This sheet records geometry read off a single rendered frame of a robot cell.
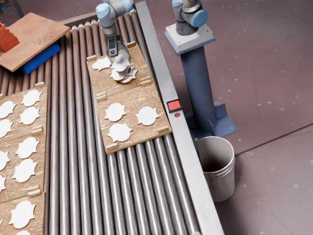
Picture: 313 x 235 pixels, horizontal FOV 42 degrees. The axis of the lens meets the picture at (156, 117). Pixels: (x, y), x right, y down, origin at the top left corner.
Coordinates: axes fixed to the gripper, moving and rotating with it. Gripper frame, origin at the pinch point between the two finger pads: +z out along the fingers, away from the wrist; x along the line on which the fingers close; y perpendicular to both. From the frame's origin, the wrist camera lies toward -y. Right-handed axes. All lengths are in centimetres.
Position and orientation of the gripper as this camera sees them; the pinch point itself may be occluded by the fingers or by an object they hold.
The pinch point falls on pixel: (120, 62)
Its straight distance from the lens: 234.3
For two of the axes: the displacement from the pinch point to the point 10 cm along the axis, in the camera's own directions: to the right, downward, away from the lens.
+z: 2.2, 6.8, 7.0
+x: -9.7, 1.5, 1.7
